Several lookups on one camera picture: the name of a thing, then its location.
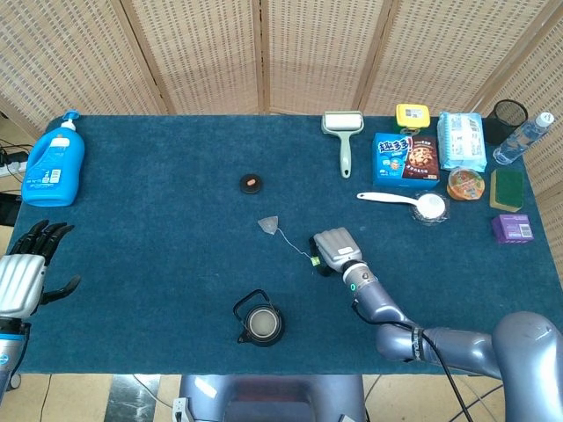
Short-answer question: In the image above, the green yellow sponge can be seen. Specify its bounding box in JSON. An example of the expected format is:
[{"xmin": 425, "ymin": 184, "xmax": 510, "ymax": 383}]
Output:
[{"xmin": 489, "ymin": 168, "xmax": 526, "ymax": 214}]

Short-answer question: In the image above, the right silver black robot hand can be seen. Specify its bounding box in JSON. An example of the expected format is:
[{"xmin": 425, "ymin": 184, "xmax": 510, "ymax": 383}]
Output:
[{"xmin": 312, "ymin": 227, "xmax": 365, "ymax": 278}]

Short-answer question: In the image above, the blue cookie box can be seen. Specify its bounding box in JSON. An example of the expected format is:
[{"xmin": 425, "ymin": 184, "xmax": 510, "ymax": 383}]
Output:
[{"xmin": 372, "ymin": 132, "xmax": 441, "ymax": 190}]

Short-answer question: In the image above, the white power strip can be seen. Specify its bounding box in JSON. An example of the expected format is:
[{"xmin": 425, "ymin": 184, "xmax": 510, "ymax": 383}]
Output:
[{"xmin": 0, "ymin": 160, "xmax": 28, "ymax": 177}]

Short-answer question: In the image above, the white handled scrubber brush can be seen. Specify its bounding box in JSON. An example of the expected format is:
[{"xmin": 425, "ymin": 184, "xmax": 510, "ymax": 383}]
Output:
[{"xmin": 355, "ymin": 191, "xmax": 450, "ymax": 226}]

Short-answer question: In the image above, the pale green lint roller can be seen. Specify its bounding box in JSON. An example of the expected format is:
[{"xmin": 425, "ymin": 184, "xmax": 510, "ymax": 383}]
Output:
[{"xmin": 321, "ymin": 110, "xmax": 366, "ymax": 179}]

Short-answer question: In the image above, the clear plastic water bottle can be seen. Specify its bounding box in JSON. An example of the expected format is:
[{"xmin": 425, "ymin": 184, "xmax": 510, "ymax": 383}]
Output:
[{"xmin": 492, "ymin": 111, "xmax": 555, "ymax": 166}]

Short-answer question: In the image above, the yellow lidded green container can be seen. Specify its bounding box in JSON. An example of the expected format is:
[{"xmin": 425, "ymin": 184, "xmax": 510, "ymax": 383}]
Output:
[{"xmin": 395, "ymin": 103, "xmax": 432, "ymax": 133}]

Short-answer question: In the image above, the black mesh pen cup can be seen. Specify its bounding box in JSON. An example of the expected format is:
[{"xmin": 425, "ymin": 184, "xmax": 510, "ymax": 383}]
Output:
[{"xmin": 482, "ymin": 98, "xmax": 529, "ymax": 147}]

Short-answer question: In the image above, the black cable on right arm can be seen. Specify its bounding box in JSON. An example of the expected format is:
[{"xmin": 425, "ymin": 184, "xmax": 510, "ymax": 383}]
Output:
[{"xmin": 351, "ymin": 298, "xmax": 474, "ymax": 422}]

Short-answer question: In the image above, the orange jelly cup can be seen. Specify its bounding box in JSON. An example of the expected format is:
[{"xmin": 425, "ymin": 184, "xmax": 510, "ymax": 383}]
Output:
[{"xmin": 446, "ymin": 166, "xmax": 486, "ymax": 202}]

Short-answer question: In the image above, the blue plush tablecloth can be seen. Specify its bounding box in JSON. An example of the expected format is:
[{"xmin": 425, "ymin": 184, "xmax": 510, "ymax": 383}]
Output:
[{"xmin": 7, "ymin": 114, "xmax": 563, "ymax": 376}]

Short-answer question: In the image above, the blue-grey robot torso base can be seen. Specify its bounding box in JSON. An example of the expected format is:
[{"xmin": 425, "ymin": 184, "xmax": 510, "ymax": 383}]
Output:
[{"xmin": 178, "ymin": 374, "xmax": 367, "ymax": 422}]

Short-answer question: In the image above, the light blue wet wipes pack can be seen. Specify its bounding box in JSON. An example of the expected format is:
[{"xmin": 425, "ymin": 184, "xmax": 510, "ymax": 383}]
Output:
[{"xmin": 436, "ymin": 111, "xmax": 488, "ymax": 173}]

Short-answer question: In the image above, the black teapot with handle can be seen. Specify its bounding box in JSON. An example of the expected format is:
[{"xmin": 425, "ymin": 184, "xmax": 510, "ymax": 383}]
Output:
[{"xmin": 232, "ymin": 288, "xmax": 286, "ymax": 348}]

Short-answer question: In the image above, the small black round lid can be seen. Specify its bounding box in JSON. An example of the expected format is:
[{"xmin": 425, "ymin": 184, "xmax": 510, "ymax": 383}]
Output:
[{"xmin": 239, "ymin": 173, "xmax": 266, "ymax": 195}]

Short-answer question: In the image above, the small purple box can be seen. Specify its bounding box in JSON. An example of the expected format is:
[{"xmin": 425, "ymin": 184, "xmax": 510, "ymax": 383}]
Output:
[{"xmin": 491, "ymin": 214, "xmax": 535, "ymax": 245}]

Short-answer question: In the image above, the woven wooden folding screen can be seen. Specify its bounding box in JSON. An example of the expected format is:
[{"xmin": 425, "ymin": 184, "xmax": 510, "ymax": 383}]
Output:
[{"xmin": 0, "ymin": 0, "xmax": 563, "ymax": 273}]

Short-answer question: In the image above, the pyramid tea bag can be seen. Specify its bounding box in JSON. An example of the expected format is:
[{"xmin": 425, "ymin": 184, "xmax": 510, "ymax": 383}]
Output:
[{"xmin": 257, "ymin": 215, "xmax": 321, "ymax": 269}]

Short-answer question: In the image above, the blue detergent pump bottle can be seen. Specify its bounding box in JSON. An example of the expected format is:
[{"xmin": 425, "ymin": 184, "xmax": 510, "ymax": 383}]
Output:
[{"xmin": 20, "ymin": 109, "xmax": 86, "ymax": 207}]

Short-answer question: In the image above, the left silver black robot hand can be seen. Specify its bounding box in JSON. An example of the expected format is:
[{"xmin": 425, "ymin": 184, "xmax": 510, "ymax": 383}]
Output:
[{"xmin": 0, "ymin": 219, "xmax": 83, "ymax": 318}]

